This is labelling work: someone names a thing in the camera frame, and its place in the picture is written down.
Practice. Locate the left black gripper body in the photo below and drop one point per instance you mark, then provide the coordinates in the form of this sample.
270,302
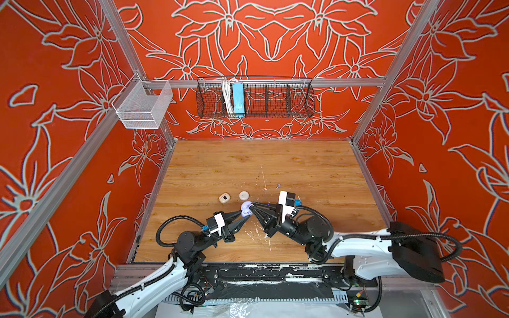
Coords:
206,240

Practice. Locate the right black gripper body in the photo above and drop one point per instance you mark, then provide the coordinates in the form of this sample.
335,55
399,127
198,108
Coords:
294,231

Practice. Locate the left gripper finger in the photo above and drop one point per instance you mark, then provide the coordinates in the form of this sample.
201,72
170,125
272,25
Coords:
237,224
231,217

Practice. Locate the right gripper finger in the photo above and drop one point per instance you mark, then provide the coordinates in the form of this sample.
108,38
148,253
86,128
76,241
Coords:
268,221
256,206

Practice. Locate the purple round charging case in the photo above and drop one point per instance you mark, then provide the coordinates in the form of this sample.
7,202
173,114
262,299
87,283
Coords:
246,209

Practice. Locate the cream earbud charging case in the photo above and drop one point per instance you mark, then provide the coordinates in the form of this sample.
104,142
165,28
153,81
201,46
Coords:
224,198

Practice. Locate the white round charging case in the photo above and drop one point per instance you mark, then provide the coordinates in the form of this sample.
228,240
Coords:
244,196

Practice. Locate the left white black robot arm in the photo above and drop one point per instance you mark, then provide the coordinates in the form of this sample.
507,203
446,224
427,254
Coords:
178,276

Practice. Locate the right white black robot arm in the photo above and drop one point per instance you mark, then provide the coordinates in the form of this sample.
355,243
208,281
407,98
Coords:
395,251

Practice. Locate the light blue power strip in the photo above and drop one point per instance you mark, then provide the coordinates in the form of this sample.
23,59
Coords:
238,99

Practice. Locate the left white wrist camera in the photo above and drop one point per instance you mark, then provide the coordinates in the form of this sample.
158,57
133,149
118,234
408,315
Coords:
214,225

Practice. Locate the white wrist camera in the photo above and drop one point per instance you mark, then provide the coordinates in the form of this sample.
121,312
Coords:
214,225
289,202

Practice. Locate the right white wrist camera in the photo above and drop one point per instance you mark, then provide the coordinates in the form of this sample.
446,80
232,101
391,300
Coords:
289,202

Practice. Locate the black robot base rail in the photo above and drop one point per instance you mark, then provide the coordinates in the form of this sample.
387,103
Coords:
219,283

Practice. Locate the black wire wall basket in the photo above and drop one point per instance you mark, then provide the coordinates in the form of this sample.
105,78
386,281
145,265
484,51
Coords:
265,97

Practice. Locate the clear plastic wall bin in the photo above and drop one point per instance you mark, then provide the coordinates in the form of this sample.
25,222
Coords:
139,106

